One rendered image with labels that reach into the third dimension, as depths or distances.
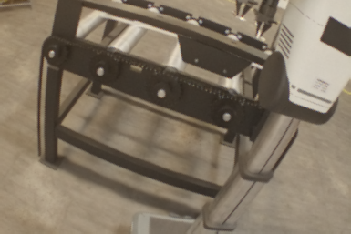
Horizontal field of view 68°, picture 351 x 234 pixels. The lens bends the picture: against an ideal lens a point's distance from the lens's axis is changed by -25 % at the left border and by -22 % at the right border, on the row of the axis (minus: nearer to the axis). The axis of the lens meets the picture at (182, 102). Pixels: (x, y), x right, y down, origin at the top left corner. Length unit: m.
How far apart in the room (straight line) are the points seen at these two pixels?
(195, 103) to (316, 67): 0.89
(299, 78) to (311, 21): 0.15
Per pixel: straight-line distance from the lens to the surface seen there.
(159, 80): 1.44
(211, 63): 1.44
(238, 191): 1.01
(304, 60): 0.73
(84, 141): 1.85
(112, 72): 1.49
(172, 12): 2.35
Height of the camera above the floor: 1.61
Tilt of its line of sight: 32 degrees down
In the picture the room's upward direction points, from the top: 21 degrees clockwise
